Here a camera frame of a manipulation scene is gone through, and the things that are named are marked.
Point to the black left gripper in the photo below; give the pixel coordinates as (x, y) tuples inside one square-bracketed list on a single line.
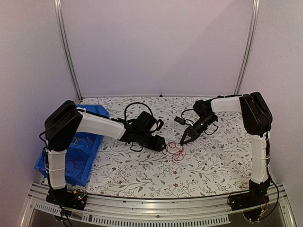
[(157, 145)]

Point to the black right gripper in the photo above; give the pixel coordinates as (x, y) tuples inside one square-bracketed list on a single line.
[(191, 130)]

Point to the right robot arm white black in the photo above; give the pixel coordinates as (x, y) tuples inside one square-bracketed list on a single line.
[(257, 120)]

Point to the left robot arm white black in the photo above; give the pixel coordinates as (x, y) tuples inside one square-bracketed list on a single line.
[(68, 119)]

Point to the floral patterned table mat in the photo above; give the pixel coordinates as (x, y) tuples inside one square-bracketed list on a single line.
[(218, 162)]

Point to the blue plastic divided bin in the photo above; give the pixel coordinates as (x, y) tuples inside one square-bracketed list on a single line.
[(81, 153)]

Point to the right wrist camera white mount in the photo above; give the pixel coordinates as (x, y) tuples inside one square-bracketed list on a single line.
[(183, 121)]

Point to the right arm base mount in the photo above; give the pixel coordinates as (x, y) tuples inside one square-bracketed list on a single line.
[(252, 208)]

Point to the front aluminium rail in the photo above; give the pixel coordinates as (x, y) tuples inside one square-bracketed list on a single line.
[(191, 212)]

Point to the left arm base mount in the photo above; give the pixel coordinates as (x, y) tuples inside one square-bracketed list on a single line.
[(68, 199)]

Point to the right aluminium frame post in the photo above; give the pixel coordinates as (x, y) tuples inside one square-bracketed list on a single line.
[(248, 47)]

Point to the aluminium frame post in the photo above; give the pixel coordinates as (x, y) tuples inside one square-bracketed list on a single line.
[(248, 47), (66, 48)]

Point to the left aluminium frame post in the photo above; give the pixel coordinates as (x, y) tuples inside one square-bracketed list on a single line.
[(66, 48)]

